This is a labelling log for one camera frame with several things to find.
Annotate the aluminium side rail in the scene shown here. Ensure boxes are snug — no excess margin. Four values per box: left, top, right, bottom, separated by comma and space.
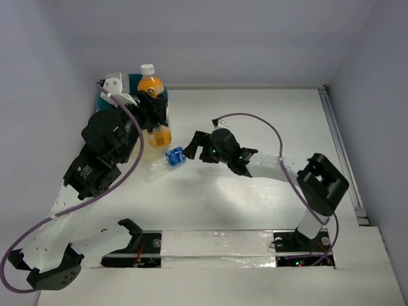
317, 86, 371, 226

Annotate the small blue label bottle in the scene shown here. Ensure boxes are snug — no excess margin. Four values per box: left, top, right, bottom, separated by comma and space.
149, 147, 187, 180

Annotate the orange bottle dark label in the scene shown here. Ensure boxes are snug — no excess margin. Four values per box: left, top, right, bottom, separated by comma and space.
136, 64, 171, 148

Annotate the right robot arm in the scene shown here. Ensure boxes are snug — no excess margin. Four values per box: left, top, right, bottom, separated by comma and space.
184, 128, 349, 250

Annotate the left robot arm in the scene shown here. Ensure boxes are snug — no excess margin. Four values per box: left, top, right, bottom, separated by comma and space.
1, 89, 168, 293

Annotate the teal and cream bin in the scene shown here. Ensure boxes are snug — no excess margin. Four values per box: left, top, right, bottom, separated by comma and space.
99, 73, 171, 161

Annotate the silver taped front rail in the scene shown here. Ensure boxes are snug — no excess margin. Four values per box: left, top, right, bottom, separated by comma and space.
101, 229, 335, 268

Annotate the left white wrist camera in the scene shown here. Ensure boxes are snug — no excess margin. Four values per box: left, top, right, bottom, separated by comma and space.
102, 73, 136, 105

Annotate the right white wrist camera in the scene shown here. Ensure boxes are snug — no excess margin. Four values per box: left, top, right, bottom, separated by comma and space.
212, 118, 228, 130

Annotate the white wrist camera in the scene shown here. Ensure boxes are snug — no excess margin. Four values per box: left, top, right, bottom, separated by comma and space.
102, 73, 136, 105
212, 118, 228, 130

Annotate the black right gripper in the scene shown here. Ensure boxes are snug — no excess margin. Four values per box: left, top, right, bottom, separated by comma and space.
183, 129, 231, 164

